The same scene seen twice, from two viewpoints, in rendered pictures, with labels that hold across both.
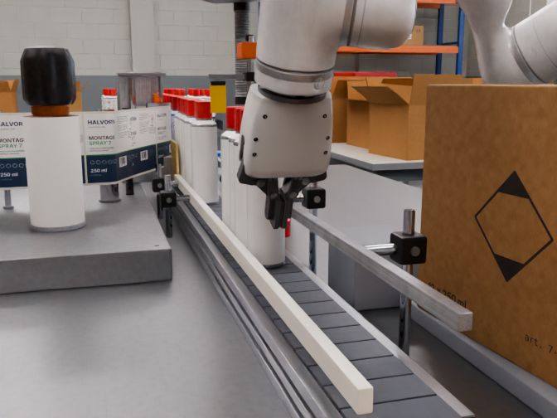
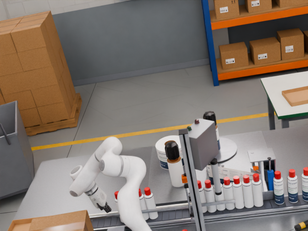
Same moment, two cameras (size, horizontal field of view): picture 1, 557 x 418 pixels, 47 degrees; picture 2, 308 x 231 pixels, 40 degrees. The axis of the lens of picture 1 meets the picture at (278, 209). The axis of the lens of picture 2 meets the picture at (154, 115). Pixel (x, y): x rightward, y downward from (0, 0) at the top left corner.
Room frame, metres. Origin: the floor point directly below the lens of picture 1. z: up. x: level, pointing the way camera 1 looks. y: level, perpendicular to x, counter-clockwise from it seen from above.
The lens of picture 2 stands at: (1.89, -1.62, 2.50)
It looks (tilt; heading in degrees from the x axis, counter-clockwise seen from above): 27 degrees down; 114
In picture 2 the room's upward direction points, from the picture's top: 12 degrees counter-clockwise
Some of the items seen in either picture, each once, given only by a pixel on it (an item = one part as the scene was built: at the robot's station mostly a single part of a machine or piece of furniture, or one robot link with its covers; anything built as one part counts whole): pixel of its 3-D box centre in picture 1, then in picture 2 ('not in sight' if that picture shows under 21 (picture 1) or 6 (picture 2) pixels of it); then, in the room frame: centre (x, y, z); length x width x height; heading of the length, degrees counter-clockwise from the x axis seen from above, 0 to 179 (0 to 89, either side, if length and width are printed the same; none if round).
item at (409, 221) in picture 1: (388, 289); not in sight; (0.63, -0.11, 0.91); 0.07 x 0.03 x 0.17; 106
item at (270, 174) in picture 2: not in sight; (271, 182); (1.64, 0.30, 0.98); 0.03 x 0.03 x 0.17
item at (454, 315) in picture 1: (268, 195); (139, 211); (0.94, 0.01, 0.96); 1.07 x 0.01 x 0.01; 16
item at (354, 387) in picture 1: (221, 230); (142, 210); (0.92, 0.09, 0.91); 1.07 x 0.01 x 0.02; 16
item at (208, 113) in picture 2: not in sight; (211, 131); (1.22, 0.75, 1.04); 0.09 x 0.09 x 0.29
